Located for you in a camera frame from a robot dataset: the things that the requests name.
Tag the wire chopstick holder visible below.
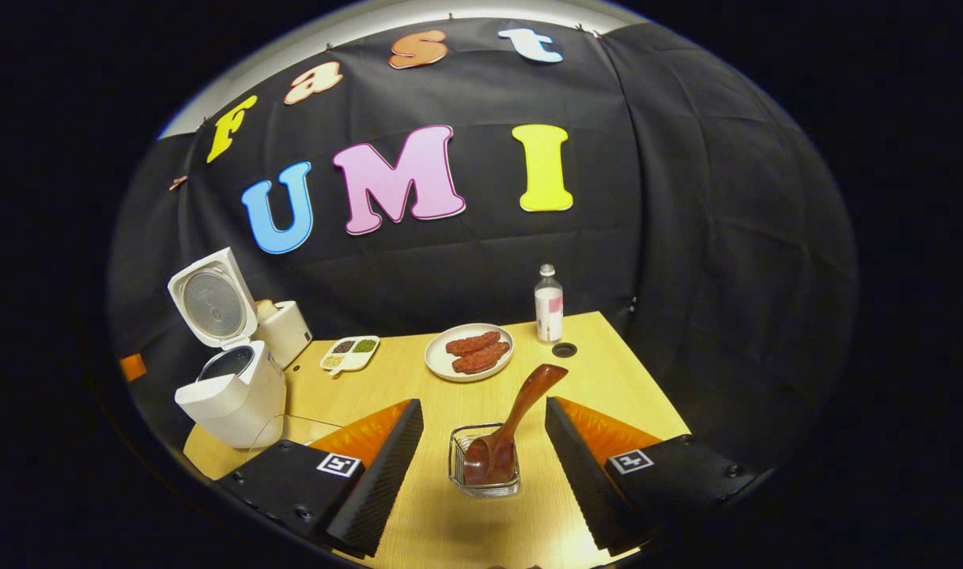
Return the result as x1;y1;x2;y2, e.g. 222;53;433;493
448;423;522;499

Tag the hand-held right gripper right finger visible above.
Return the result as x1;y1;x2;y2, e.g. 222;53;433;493
545;395;767;556

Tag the black backdrop cloth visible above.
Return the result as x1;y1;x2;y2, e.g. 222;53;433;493
106;20;860;475

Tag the white toaster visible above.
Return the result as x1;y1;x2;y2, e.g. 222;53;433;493
254;299;314;369

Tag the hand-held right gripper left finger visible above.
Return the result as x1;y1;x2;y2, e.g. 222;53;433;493
213;398;425;558

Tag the white divided grain dish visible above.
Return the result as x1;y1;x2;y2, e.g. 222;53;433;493
319;335;380;375

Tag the brown wooden spoon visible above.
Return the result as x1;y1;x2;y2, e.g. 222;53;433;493
463;364;569;486

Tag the white rice cooker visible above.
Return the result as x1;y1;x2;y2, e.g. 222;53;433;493
168;247;287;450

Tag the clear bottle pink label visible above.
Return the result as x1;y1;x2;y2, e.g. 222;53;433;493
534;264;565;343

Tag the red meat piece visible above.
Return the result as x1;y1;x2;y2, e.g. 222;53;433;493
445;331;501;356
451;341;511;375

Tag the white round plate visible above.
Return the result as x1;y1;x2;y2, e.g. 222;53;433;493
424;323;515;383

